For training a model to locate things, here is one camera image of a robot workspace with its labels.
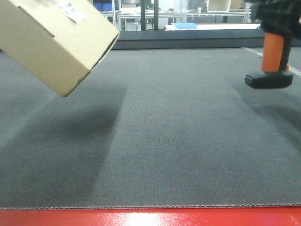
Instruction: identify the red metal conveyor table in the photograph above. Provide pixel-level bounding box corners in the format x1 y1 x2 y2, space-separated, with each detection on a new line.
0 207 301 226

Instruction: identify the brown cardboard package box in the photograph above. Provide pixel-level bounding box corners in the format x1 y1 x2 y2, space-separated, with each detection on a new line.
0 0 119 97

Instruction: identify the white shipping label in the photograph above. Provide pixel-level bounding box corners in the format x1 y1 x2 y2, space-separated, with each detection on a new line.
55 1 86 23

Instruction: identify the orange black barcode scanner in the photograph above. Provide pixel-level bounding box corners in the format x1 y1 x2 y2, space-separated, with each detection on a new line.
245 29 294 89

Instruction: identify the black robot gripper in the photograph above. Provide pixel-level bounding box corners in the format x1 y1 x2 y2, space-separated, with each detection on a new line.
249 0 301 40

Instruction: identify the blue tray on table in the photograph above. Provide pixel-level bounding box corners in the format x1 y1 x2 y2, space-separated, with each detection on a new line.
172 23 198 30

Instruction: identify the blue storage bins background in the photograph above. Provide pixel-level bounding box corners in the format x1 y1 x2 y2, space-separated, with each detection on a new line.
93 2 112 12

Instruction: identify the white background workbench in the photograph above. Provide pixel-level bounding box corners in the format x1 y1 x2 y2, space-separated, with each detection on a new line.
102 8 251 32

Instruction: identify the dark grey conveyor belt mat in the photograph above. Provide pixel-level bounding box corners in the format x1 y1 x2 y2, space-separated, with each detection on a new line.
0 48 301 210

